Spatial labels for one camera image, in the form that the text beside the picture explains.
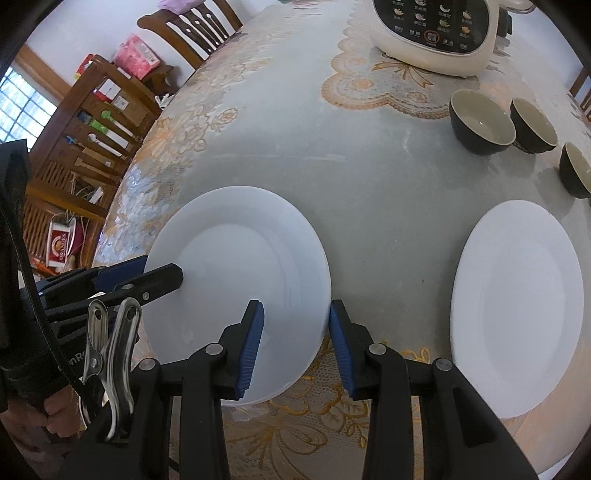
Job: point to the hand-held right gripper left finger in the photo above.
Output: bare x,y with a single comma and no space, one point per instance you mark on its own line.
253,341

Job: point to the person's left hand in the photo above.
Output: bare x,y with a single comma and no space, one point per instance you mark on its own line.
60,408

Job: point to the cream soy milk maker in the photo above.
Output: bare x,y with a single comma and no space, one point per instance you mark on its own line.
415,57

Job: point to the purple cloth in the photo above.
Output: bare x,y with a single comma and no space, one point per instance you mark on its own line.
173,4

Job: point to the dark bowl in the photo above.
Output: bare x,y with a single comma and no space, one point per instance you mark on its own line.
577,170
480,122
535,124

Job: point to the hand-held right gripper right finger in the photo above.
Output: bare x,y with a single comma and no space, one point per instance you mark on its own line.
339,341

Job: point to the wooden shelf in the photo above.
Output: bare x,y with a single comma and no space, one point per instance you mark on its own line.
69,138

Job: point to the window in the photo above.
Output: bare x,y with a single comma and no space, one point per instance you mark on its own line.
21,106

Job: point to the red and white box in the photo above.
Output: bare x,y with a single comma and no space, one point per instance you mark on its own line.
60,244

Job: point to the pink package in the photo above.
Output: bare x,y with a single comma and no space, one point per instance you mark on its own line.
136,55

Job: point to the wooden chair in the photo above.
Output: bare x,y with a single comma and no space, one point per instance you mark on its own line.
184,25
582,94

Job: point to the white plate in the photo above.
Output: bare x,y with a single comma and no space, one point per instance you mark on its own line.
240,258
517,304

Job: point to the lace patterned tablecloth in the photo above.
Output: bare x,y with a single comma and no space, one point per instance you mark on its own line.
369,184

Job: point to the metal spring clip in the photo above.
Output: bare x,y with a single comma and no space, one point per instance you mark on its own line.
124,332

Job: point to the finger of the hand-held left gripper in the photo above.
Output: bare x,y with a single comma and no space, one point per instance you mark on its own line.
157,279
124,272

